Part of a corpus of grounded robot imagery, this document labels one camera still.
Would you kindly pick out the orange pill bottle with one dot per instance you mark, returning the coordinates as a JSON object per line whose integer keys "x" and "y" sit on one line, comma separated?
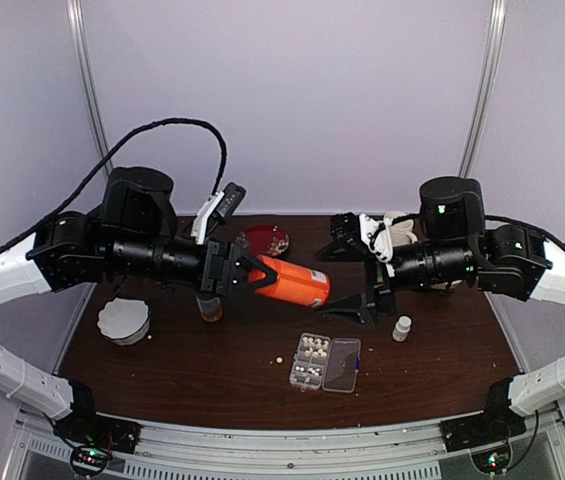
{"x": 296, "y": 284}

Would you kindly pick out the aluminium frame post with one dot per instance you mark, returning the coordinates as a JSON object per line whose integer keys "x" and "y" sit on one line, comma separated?
{"x": 488, "y": 74}
{"x": 79, "y": 36}

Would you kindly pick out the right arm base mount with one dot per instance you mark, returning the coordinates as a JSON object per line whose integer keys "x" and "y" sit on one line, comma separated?
{"x": 486, "y": 436}

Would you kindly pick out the white scalloped bowl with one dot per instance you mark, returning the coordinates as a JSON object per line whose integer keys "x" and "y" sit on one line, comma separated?
{"x": 124, "y": 322}

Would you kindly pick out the right aluminium frame post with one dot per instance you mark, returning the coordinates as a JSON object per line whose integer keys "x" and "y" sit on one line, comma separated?
{"x": 488, "y": 74}

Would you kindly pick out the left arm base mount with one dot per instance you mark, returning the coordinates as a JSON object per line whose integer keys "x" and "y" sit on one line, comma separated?
{"x": 93, "y": 439}

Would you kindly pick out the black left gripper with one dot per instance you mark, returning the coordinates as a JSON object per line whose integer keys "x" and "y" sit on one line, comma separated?
{"x": 218, "y": 273}

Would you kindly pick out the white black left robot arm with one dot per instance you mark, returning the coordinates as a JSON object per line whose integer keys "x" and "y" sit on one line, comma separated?
{"x": 132, "y": 233}

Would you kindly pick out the grey lid pill bottle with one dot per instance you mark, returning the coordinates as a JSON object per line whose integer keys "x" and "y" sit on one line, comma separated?
{"x": 210, "y": 307}

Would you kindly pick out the clear plastic pill organizer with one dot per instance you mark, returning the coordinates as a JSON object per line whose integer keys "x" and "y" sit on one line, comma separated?
{"x": 340, "y": 368}

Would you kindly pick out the white pill bottle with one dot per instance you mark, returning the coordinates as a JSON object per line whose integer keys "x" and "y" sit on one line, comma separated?
{"x": 402, "y": 328}

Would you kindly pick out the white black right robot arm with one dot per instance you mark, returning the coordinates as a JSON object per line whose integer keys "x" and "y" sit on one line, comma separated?
{"x": 516, "y": 259}

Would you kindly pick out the round white pills in organizer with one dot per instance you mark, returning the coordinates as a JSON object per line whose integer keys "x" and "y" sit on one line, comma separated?
{"x": 309, "y": 370}

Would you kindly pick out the cream ribbed mug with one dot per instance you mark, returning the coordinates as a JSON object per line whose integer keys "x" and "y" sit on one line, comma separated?
{"x": 401, "y": 233}

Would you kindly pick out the red floral plate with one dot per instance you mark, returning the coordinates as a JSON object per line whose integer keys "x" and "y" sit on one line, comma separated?
{"x": 268, "y": 240}

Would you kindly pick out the left aluminium frame post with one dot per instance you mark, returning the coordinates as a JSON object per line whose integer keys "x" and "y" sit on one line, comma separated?
{"x": 79, "y": 36}

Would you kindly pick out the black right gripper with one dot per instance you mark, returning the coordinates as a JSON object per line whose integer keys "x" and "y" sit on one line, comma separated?
{"x": 361, "y": 252}

